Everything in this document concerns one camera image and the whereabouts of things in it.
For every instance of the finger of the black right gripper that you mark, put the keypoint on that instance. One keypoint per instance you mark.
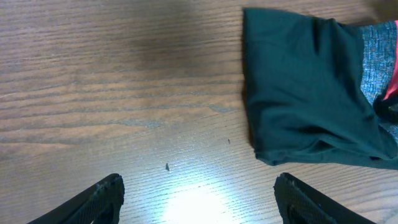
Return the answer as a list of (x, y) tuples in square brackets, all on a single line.
[(385, 108)]

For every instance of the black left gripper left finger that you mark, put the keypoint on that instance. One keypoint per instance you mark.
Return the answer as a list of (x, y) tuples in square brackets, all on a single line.
[(99, 204)]

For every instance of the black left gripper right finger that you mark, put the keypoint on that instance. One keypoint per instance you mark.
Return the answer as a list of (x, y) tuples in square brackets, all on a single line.
[(299, 203)]

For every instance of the black leggings with red waistband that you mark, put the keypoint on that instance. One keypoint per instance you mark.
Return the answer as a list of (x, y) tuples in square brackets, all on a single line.
[(311, 84)]

